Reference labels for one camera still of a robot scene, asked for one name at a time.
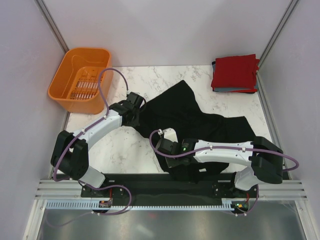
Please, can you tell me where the orange plastic basket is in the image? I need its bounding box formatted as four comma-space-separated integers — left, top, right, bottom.
47, 47, 114, 115

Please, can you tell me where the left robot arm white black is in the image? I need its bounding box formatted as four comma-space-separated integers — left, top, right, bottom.
50, 92, 146, 197

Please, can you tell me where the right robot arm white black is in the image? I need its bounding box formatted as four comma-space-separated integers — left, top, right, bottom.
151, 135, 283, 197

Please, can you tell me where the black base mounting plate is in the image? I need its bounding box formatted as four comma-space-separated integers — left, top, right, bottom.
81, 173, 258, 206

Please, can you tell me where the folded grey blue t shirt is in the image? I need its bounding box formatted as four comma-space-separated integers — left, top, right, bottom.
211, 61, 259, 93

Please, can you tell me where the folded red t shirt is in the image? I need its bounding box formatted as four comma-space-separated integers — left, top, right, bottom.
213, 54, 260, 89

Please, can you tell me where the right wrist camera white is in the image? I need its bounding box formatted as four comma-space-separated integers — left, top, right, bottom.
161, 128, 178, 142

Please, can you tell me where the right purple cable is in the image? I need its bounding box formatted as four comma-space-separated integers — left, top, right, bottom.
149, 129, 300, 218

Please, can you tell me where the purple cable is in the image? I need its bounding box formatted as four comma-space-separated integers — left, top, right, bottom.
52, 68, 132, 216
149, 129, 300, 218

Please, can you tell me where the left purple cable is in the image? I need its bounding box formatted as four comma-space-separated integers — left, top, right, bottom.
52, 68, 132, 216

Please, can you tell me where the white slotted cable duct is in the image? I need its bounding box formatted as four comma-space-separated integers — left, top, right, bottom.
45, 199, 236, 211

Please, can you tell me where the left aluminium frame post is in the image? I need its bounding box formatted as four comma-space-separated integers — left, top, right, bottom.
34, 0, 70, 53

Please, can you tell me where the aluminium frame post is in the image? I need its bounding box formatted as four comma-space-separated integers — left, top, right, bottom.
34, 0, 70, 53
258, 0, 300, 69

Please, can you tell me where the right aluminium frame post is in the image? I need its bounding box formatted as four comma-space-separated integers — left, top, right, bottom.
258, 0, 300, 69

